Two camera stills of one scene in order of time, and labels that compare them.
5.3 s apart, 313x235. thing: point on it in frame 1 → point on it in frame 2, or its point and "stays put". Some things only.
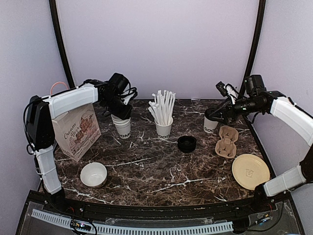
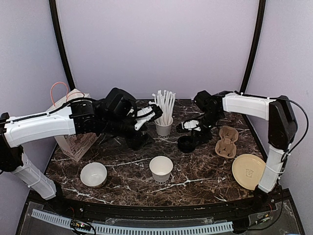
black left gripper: [123, 114] → [139, 141]
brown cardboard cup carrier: [226, 147] stays put
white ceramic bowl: [93, 174] stays put
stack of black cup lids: [187, 144] stays put
